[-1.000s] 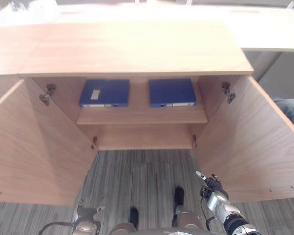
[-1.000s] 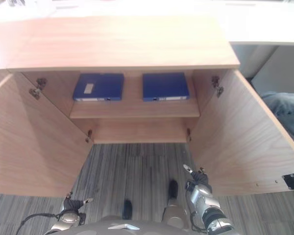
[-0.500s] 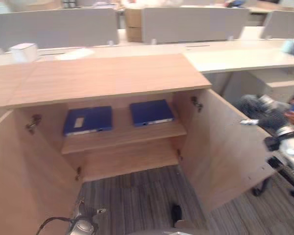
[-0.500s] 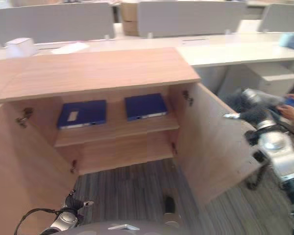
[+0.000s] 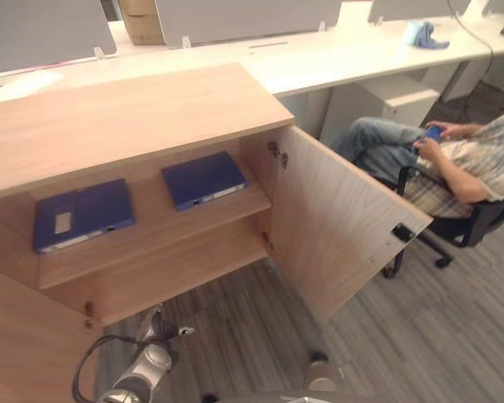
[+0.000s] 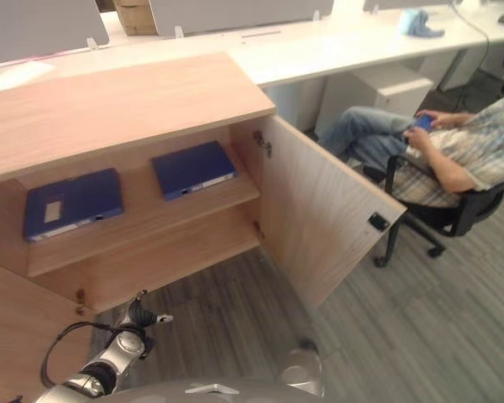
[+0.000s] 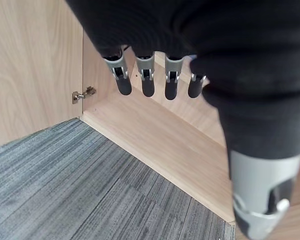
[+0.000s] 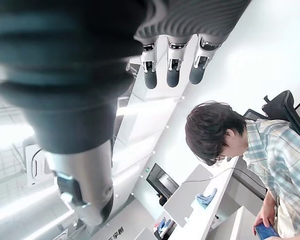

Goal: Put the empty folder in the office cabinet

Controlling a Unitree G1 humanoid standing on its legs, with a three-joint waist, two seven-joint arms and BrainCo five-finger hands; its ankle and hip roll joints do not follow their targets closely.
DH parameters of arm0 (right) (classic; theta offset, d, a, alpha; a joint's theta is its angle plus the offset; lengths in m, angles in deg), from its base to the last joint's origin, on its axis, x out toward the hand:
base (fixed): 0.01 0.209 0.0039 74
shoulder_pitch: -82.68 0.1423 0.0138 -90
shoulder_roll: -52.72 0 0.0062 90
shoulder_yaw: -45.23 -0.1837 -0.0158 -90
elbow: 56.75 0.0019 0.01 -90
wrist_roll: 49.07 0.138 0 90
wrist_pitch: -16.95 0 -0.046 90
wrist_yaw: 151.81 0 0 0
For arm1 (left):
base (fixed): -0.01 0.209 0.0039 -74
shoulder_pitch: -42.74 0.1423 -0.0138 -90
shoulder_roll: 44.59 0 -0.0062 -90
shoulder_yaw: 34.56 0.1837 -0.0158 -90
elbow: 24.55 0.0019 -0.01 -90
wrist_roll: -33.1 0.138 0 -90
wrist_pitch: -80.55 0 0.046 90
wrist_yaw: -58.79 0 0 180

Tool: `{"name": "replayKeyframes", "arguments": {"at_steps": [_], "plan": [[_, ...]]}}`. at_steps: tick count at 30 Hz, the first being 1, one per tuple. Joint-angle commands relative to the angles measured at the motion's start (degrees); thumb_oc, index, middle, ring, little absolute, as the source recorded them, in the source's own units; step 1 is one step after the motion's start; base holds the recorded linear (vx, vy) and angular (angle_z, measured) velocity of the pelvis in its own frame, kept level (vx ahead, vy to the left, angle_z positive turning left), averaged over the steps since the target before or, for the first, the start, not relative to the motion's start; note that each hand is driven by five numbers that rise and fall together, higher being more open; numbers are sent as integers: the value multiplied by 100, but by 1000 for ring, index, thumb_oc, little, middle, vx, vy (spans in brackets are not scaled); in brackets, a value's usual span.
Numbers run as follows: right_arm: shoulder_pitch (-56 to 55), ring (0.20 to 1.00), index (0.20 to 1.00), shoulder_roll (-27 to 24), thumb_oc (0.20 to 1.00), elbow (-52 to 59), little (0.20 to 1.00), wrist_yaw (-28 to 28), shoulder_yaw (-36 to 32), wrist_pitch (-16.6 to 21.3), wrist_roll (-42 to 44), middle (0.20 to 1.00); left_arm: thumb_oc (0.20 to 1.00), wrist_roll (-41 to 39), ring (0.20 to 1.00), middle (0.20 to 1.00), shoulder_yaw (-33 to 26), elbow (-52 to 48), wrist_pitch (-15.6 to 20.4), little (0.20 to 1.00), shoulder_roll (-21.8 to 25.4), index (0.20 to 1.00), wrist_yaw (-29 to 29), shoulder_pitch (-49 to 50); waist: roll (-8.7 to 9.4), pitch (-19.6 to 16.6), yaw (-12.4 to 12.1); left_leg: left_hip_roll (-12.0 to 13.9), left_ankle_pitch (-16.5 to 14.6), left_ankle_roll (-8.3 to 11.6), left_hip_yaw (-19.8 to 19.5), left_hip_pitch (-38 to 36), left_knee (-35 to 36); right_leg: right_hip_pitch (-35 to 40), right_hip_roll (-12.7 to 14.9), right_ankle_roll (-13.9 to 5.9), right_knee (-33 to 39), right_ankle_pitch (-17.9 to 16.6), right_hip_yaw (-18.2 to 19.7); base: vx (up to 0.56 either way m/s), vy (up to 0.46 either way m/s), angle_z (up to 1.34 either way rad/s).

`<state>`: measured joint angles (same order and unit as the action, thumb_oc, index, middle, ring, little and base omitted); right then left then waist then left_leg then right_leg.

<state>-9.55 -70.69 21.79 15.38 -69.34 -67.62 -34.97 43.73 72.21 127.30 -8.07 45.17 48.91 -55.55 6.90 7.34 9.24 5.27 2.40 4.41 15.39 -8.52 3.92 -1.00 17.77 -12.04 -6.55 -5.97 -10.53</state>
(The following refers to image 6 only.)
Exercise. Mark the light blue cloth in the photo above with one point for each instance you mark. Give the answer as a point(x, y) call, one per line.
point(418, 23)

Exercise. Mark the brown cardboard box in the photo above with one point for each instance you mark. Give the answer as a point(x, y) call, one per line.
point(132, 19)

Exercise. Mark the person's left hand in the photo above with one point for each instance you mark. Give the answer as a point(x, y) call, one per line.
point(416, 136)

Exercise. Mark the plain wooden cabinet door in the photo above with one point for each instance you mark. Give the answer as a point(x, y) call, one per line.
point(17, 331)

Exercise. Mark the black door latch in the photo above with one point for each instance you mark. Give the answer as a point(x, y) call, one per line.
point(376, 220)

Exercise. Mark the blue phone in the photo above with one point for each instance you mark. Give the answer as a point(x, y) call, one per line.
point(424, 122)

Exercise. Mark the white drawer pedestal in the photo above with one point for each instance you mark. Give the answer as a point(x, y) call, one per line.
point(382, 94)

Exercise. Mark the blue folder with white label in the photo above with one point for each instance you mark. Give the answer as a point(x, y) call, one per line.
point(84, 197)

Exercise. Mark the person's right hand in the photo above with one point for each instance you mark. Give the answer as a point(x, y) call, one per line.
point(434, 117)

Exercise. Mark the grey desk divider panel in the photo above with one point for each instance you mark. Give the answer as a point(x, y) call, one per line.
point(407, 3)
point(38, 25)
point(235, 12)

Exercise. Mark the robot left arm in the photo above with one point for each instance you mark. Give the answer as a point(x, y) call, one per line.
point(109, 361)

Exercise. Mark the metal cabinet door hinge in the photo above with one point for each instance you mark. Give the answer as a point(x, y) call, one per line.
point(80, 310)
point(263, 142)
point(80, 295)

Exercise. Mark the blue folder with spine label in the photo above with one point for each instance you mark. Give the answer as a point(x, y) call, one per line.
point(193, 168)

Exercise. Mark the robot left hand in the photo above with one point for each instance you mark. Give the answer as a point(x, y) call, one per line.
point(142, 314)

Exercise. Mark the light wooden office cabinet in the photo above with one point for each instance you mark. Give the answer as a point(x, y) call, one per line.
point(109, 105)

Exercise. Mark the long white desk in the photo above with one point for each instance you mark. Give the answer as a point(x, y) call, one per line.
point(319, 50)

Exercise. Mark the person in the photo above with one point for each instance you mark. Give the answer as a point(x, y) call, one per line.
point(474, 142)

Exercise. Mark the white divider clip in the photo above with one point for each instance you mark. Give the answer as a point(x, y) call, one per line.
point(316, 16)
point(178, 32)
point(92, 43)

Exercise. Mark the black office chair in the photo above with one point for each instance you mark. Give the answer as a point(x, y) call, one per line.
point(466, 210)

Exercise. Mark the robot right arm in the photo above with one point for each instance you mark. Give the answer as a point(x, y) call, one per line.
point(302, 371)

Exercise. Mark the silver robot body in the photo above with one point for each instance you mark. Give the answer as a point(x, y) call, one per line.
point(201, 392)

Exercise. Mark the wooden cabinet door with latch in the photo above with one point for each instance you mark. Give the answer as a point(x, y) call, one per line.
point(319, 201)

